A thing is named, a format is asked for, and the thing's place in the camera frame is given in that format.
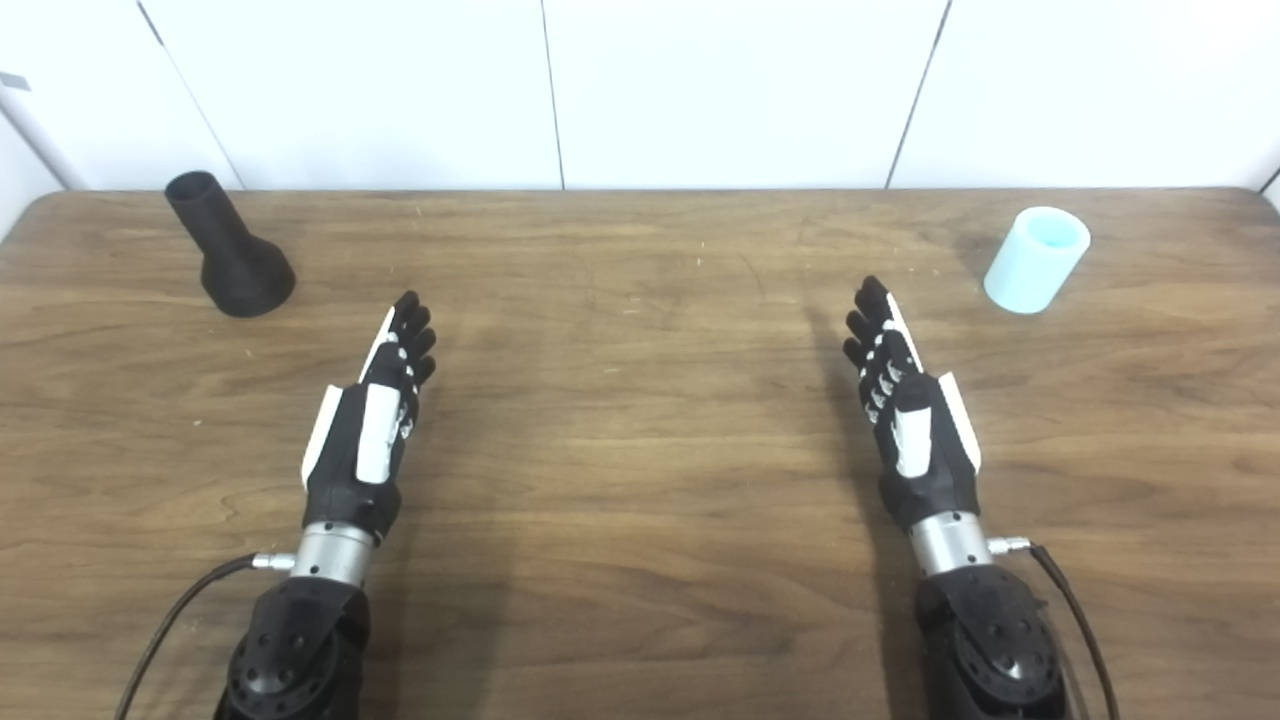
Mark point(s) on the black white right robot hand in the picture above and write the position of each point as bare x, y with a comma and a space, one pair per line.
930, 470

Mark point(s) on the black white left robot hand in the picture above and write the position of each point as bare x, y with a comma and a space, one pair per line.
350, 450

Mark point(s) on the black flared nozzle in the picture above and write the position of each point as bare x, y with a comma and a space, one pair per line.
240, 270

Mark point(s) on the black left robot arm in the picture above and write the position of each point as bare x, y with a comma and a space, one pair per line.
300, 650

